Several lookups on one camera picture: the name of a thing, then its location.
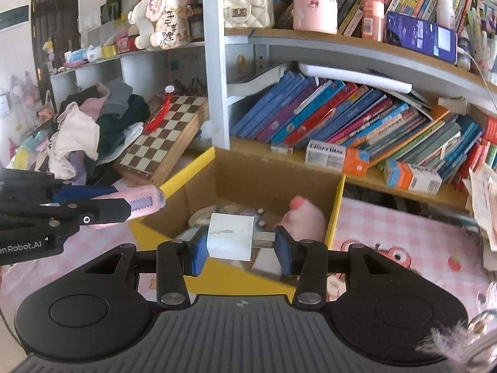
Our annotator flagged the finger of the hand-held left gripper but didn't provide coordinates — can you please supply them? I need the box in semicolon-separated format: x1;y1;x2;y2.
0;169;119;204
0;198;132;237

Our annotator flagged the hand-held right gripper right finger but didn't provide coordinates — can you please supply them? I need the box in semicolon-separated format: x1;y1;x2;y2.
274;225;416;307

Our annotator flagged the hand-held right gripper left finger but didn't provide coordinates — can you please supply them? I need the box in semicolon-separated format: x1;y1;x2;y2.
83;227;208;307

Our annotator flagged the white charger plug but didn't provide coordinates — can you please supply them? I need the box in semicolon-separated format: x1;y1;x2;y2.
206;213;276;262

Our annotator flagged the yellow-edged cardboard box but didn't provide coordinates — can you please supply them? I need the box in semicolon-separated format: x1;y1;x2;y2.
128;147;346;298

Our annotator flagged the pink plush toy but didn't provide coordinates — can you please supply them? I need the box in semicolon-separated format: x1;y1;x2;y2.
277;196;329;243

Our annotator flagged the pile of clothes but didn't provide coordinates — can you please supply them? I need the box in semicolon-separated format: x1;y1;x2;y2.
35;80;152;185

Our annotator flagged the wooden chessboard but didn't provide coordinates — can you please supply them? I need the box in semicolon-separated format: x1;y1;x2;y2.
112;94;210;185

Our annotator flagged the red tassel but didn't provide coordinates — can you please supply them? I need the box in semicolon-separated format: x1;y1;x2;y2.
144;85;174;133

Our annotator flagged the long white orange carton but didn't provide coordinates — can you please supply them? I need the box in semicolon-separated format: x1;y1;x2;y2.
305;140;369;177

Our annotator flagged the pack of wipes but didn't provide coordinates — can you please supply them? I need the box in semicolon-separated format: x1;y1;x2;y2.
64;48;89;63

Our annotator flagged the pink checkered desk mat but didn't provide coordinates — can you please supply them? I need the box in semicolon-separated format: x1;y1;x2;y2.
0;196;497;358

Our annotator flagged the short white orange carton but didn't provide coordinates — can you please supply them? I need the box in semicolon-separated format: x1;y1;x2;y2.
384;160;443;195

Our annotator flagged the row of colourful books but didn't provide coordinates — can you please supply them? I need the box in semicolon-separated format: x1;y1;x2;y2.
231;71;497;181

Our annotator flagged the pink tissue box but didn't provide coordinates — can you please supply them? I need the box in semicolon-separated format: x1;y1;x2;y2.
116;35;140;53

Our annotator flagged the white bookshelf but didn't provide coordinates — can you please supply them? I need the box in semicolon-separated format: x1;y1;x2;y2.
50;0;497;218

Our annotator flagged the dark wooden door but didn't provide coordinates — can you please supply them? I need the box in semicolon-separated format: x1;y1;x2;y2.
31;0;80;105

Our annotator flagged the white flat booklet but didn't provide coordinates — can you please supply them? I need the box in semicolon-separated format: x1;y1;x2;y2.
299;62;413;94

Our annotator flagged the white rabbit plush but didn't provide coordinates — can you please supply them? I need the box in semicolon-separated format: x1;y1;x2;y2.
128;0;193;50

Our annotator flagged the stack of paper slips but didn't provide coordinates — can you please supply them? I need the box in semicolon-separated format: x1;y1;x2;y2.
468;161;497;253

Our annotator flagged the small tan box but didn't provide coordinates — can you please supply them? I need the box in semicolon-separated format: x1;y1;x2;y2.
438;96;467;116

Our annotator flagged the pink printed bottle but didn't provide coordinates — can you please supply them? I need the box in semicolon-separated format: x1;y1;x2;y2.
292;0;338;35

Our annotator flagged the purple phone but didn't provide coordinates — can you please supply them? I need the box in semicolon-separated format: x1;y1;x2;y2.
384;12;459;65

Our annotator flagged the peach bottle with white cap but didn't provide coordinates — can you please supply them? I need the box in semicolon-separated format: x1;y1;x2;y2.
361;0;385;43

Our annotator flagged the white plastic bottle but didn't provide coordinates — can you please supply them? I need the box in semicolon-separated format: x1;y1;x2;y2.
437;0;457;28

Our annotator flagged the fluffy keychain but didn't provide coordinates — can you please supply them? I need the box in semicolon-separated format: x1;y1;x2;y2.
415;311;497;373

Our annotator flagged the white charging cable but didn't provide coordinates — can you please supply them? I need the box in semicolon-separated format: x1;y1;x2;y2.
457;47;497;86

